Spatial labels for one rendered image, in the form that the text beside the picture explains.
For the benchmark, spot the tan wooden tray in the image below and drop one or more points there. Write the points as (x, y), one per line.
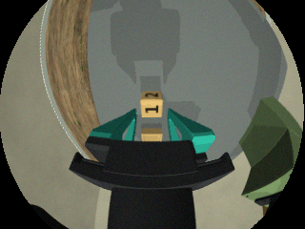
(151, 134)

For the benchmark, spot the tan wooden number cube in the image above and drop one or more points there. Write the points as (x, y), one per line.
(151, 104)

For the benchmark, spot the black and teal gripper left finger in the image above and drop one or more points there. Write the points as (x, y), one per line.
(114, 129)

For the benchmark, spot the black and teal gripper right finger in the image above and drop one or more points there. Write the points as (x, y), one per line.
(201, 136)

